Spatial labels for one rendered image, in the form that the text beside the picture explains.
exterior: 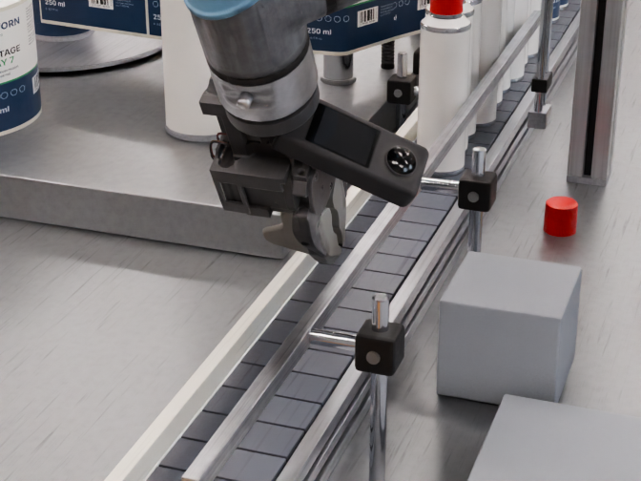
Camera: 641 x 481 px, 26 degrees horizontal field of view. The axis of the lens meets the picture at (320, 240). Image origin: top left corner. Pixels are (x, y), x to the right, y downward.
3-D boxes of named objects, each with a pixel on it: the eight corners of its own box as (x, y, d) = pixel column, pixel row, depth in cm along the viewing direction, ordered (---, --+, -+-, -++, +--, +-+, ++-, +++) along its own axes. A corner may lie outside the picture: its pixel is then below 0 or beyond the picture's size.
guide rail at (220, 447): (532, 20, 175) (532, 10, 175) (542, 21, 175) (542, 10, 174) (179, 495, 83) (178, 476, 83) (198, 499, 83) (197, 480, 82)
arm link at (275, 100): (322, 14, 99) (288, 99, 95) (332, 58, 103) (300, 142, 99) (225, 5, 101) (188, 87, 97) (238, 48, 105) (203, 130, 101)
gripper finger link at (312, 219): (317, 221, 115) (299, 155, 108) (337, 224, 114) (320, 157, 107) (300, 267, 112) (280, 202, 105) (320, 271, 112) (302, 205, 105)
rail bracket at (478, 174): (415, 298, 132) (420, 135, 125) (490, 309, 130) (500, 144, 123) (405, 313, 129) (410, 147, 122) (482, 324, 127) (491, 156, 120)
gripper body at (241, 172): (254, 145, 115) (222, 44, 105) (353, 158, 112) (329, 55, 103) (224, 219, 111) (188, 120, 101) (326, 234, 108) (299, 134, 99)
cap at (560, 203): (537, 231, 146) (539, 202, 144) (553, 220, 148) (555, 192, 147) (566, 240, 144) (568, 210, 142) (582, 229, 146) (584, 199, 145)
